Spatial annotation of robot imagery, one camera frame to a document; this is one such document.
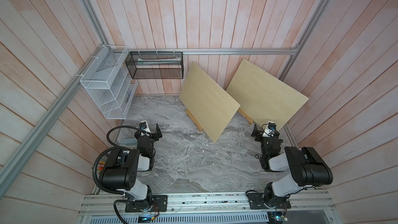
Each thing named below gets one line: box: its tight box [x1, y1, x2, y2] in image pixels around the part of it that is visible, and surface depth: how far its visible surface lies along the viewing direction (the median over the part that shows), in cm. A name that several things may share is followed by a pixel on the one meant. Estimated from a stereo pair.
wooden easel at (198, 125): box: [185, 108, 204, 133], surface depth 100 cm
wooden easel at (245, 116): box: [237, 107, 255, 125], surface depth 103 cm
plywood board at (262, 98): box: [225, 58, 309, 131], surface depth 94 cm
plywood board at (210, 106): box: [178, 61, 241, 144], surface depth 87 cm
